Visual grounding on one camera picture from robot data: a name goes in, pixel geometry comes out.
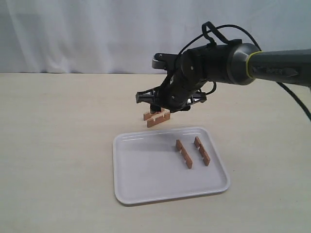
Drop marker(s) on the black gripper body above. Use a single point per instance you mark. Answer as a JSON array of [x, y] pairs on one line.
[[175, 92]]

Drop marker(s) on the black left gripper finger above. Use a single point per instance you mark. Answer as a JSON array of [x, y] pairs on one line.
[[186, 108]]

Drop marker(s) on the notched wooden piece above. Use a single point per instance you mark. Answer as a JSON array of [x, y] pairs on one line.
[[149, 115], [202, 151], [180, 148], [157, 119]]

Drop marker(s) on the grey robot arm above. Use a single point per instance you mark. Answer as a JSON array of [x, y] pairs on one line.
[[235, 63]]

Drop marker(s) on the white plastic tray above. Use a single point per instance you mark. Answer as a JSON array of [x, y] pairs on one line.
[[148, 168]]

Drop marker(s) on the white curtain backdrop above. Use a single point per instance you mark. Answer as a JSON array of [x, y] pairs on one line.
[[121, 36]]

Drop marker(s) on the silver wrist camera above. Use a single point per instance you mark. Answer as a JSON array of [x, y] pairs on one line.
[[163, 61]]

